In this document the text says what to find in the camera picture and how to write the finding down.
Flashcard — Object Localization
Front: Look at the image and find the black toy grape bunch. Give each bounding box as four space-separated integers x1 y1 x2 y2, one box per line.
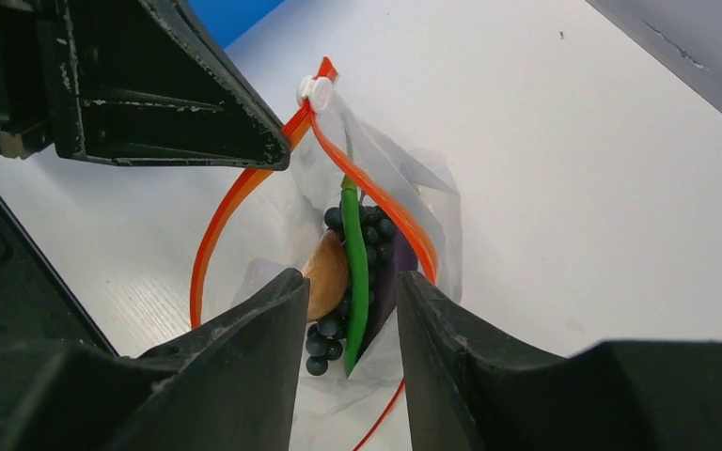
304 205 396 377

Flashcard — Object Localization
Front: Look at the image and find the white round toy slice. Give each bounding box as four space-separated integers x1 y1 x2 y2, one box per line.
303 230 349 322

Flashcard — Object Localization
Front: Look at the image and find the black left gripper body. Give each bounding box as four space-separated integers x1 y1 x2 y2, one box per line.
0 1 56 159

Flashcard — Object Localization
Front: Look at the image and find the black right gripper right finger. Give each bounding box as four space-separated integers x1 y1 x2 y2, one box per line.
395 272 722 450

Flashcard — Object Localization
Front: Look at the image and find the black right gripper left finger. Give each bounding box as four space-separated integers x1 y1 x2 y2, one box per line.
0 269 309 450

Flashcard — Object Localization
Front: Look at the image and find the blue plastic bin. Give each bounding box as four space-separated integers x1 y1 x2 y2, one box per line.
189 0 283 48

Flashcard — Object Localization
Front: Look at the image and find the clear zip top bag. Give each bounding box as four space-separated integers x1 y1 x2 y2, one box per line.
189 58 463 450

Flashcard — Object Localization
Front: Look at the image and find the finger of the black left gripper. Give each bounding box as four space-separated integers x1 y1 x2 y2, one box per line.
37 1 291 171

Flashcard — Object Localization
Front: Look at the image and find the green toy chili pepper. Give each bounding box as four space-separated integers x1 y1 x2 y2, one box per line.
340 176 369 376

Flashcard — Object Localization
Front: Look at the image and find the purple toy eggplant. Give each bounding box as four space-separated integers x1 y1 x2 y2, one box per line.
359 230 418 357

